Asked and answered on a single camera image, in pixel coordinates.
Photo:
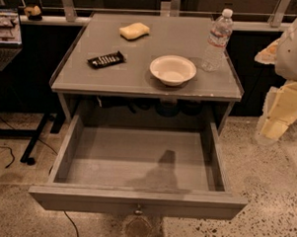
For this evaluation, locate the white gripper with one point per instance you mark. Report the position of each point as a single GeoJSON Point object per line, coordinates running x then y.
{"type": "Point", "coordinates": [294, 54]}

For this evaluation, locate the clear plastic water bottle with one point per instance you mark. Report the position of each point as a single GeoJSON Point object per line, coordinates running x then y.
{"type": "Point", "coordinates": [217, 41]}

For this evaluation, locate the grey cabinet with glass top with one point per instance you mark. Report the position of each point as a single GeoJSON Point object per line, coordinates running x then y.
{"type": "Point", "coordinates": [182, 36]}

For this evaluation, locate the open grey top drawer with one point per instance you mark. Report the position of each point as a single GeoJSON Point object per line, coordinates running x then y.
{"type": "Point", "coordinates": [107, 169]}

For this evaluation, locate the metal drawer knob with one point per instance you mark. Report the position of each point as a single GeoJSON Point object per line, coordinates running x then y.
{"type": "Point", "coordinates": [138, 210]}

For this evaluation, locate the white paper bowl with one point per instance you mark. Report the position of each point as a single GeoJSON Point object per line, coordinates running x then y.
{"type": "Point", "coordinates": [172, 70]}

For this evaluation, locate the yellow sponge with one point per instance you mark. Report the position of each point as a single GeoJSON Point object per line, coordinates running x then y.
{"type": "Point", "coordinates": [134, 31]}

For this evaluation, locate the black snack bar wrapper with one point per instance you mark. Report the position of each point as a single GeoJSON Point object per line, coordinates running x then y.
{"type": "Point", "coordinates": [106, 60]}

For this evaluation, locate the small yellow object on ledge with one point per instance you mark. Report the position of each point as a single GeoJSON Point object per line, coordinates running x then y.
{"type": "Point", "coordinates": [33, 13]}

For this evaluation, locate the box with printed cover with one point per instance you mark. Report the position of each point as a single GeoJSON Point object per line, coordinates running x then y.
{"type": "Point", "coordinates": [10, 31]}

